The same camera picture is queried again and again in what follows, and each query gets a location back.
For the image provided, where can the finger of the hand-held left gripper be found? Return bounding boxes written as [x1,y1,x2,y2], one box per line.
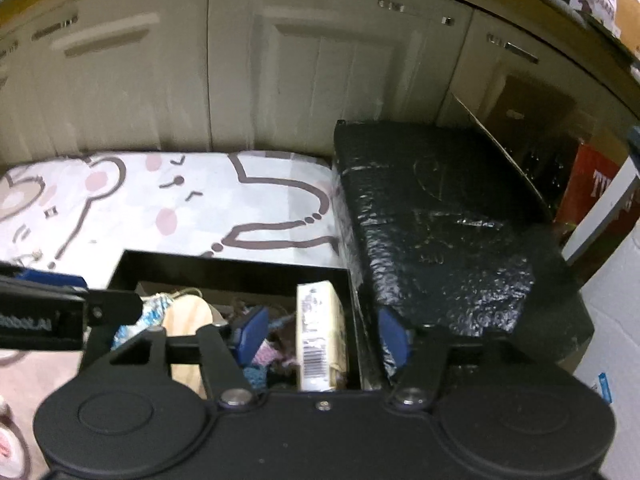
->
[0,260,90,295]
[82,290,147,361]

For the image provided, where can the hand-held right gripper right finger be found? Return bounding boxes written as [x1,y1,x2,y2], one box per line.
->
[377,307,531,411]

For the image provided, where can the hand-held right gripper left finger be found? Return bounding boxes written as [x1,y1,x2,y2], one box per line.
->
[107,307,271,408]

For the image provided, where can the blue brown crocheted piece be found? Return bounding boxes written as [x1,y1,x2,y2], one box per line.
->
[227,305,301,391]

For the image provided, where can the black storage box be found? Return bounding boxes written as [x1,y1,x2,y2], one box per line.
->
[106,249,363,393]

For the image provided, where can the cream carton with barcode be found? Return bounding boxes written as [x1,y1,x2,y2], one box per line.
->
[295,280,349,393]

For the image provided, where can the blue white patterned packet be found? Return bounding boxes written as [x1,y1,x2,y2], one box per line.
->
[112,294,176,353]

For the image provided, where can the round wooden piece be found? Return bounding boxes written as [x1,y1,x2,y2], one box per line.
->
[164,296,213,401]

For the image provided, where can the mouse-print blanket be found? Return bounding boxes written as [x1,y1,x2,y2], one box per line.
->
[0,151,347,411]

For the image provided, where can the black plastic-wrapped package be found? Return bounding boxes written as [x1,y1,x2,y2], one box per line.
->
[331,119,596,376]

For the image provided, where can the beige cabinet door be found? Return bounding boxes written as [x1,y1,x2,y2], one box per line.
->
[207,0,473,156]
[0,25,36,166]
[440,10,583,221]
[10,0,211,161]

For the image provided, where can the white foam box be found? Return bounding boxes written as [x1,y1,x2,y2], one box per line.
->
[572,240,640,461]

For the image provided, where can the white panel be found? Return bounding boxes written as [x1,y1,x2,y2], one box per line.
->
[562,157,640,263]

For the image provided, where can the red cardboard box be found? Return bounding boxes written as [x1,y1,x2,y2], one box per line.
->
[554,141,640,261]

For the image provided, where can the beige cabinet doors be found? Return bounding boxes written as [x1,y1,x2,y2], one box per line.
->
[0,0,640,106]

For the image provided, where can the printed cardboard box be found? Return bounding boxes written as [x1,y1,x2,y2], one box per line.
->
[575,0,640,41]

